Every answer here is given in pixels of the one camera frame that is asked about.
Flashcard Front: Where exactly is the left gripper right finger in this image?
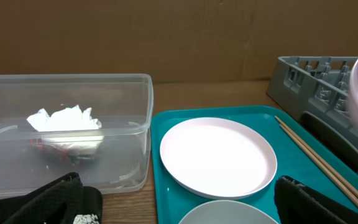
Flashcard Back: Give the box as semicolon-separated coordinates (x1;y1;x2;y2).
274;175;358;224

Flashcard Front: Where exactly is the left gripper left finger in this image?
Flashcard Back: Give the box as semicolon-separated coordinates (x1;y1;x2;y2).
0;172;83;224

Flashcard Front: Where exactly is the white rice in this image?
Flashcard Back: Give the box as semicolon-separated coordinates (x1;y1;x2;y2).
73;214;99;224

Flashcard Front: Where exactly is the red snack wrapper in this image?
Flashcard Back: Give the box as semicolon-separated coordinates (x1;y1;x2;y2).
30;139;100;166

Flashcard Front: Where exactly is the wooden chopstick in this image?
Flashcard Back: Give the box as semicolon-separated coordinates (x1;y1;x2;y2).
274;115;358;215
278;123;358;222

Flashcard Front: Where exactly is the grey bowl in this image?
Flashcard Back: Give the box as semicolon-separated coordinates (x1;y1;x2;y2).
179;200;278;224

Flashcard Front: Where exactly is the white napkin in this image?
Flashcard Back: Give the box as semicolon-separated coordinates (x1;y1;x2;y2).
27;105;104;157

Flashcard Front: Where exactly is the white round plate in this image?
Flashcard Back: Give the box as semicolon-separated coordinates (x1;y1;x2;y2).
160;118;278;200

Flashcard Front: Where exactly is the black tray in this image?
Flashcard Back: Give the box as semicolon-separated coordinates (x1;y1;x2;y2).
76;186;103;224

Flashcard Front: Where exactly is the clear plastic bin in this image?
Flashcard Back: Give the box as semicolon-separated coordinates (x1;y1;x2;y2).
0;74;154;199

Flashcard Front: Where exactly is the teal plastic tray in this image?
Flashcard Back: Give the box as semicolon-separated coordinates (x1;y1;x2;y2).
151;106;358;223

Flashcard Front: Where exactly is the grey dish rack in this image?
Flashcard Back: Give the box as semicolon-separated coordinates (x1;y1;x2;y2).
267;56;358;174

